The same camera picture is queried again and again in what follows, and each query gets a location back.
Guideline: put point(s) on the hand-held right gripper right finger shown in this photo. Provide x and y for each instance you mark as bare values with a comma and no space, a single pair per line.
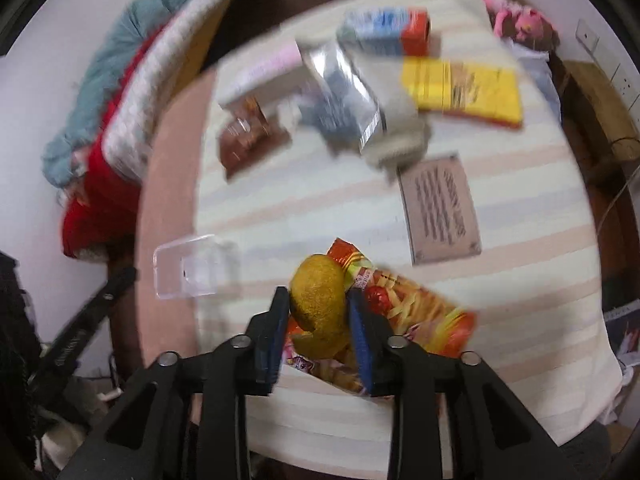
361,342

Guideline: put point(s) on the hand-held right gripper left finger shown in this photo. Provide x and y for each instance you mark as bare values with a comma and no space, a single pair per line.
272,342

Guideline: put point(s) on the red fries snack packet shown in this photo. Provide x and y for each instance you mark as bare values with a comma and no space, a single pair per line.
425,316

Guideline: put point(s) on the white and pink box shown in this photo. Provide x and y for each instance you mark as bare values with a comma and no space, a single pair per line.
265,77

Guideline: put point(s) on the yellow box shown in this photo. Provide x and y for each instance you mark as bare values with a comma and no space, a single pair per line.
465,91

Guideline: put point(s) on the blue and red carton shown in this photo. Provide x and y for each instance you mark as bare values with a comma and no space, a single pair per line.
380,27

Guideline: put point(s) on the clear plastic box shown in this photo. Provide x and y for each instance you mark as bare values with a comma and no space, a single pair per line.
172,266

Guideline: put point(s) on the striped cream tablecloth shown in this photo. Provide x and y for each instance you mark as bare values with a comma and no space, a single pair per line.
310,200

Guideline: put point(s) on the brown printed card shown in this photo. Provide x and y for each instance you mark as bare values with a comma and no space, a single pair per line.
440,210

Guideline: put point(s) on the brown suede tablecloth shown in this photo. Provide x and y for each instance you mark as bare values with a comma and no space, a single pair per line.
170,185

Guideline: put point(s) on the black printed bar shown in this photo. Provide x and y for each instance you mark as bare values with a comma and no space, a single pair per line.
85,327

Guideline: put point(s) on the brown snack wrapper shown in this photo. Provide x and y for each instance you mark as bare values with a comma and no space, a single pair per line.
247,146

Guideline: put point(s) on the grey cardboard box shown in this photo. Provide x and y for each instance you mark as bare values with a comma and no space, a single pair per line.
396,127

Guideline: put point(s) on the red blanket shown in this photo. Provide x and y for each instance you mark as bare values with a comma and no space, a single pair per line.
95,200

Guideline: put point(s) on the silver foil packet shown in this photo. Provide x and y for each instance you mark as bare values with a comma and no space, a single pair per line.
340,95

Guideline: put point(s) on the printed paper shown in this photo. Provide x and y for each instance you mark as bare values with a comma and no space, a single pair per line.
625,330

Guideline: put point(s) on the checkered bed sheet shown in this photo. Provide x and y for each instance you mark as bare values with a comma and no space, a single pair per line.
150,90

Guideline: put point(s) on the light blue duvet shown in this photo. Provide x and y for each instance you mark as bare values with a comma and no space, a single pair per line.
105,75

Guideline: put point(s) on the wooden cabinet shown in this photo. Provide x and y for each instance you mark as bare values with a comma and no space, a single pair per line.
600,105

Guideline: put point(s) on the pink plush toy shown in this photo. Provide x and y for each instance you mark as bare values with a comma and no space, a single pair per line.
525,20

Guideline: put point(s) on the white wall socket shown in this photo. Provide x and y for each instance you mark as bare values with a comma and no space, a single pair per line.
625,85
586,36

